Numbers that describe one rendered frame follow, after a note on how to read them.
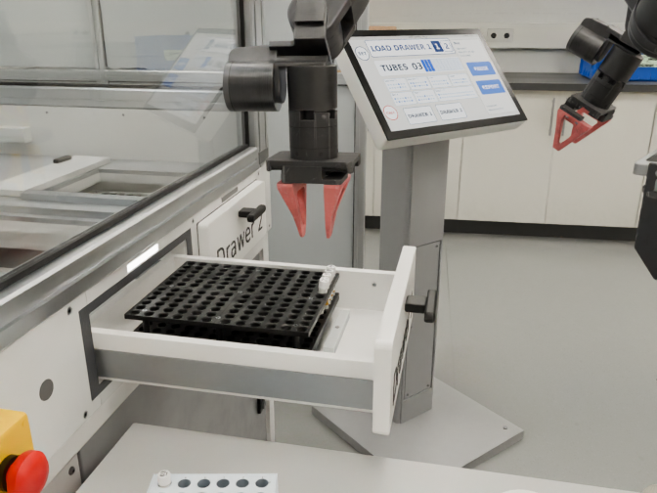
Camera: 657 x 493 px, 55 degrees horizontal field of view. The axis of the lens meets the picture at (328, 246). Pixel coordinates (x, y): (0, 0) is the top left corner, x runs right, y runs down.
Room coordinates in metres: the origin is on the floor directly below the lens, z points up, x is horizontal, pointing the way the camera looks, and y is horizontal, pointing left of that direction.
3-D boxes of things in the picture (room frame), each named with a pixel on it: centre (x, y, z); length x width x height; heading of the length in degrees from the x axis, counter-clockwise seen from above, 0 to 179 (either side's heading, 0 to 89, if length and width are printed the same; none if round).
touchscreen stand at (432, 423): (1.69, -0.27, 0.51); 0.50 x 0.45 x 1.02; 37
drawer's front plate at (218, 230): (1.06, 0.16, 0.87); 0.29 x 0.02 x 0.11; 168
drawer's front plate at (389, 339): (0.68, -0.08, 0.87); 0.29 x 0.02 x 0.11; 168
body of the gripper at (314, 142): (0.74, 0.02, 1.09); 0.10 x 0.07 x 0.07; 78
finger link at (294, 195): (0.73, 0.02, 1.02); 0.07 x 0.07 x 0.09; 78
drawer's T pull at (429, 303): (0.68, -0.11, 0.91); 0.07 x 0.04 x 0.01; 168
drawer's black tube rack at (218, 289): (0.73, 0.11, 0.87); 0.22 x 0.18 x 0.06; 78
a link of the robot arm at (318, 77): (0.74, 0.02, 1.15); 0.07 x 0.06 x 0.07; 81
